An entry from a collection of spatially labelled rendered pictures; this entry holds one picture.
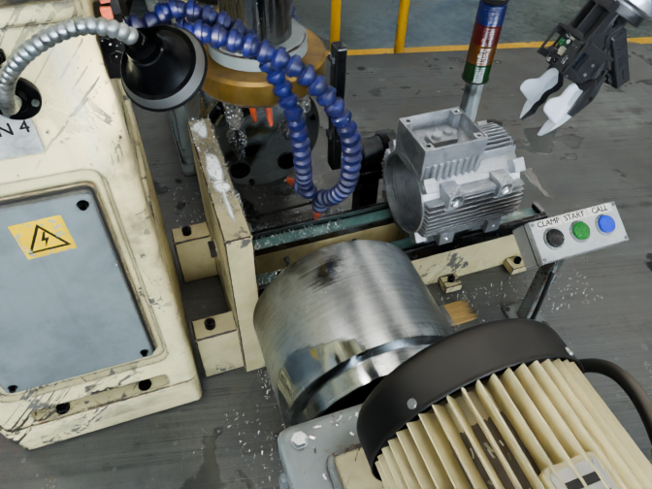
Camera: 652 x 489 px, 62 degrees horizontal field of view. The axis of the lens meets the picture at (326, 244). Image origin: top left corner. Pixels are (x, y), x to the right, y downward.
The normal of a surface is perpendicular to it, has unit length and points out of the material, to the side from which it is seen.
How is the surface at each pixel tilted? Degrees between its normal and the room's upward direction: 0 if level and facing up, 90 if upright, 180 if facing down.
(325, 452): 0
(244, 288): 90
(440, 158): 90
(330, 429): 0
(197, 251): 90
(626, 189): 0
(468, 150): 90
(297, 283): 32
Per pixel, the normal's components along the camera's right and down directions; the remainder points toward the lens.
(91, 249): 0.33, 0.69
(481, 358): -0.14, -0.64
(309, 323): -0.53, -0.42
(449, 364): -0.34, -0.55
